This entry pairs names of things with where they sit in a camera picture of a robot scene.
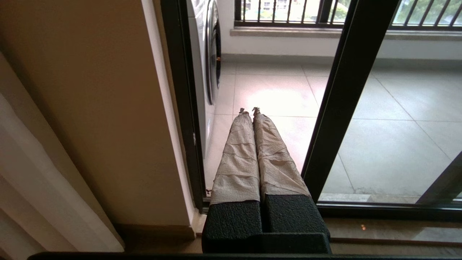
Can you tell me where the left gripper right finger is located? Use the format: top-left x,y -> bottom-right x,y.
252,107 -> 331,234

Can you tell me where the white sheer curtain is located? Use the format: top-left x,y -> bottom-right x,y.
0,51 -> 125,260

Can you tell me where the black framed glass door panel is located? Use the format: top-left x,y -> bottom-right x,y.
416,152 -> 462,205

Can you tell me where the black balcony railing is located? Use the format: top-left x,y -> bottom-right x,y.
235,0 -> 462,30

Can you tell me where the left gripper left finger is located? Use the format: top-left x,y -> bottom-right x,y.
201,108 -> 263,253

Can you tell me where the black window frame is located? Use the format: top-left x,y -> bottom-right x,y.
235,0 -> 462,30

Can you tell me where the glass sliding door with handle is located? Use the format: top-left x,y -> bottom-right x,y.
301,0 -> 462,221

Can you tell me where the long stone window sill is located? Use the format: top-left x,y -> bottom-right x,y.
230,27 -> 462,41

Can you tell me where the silver front-load washing machine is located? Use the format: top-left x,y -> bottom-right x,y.
187,0 -> 222,156

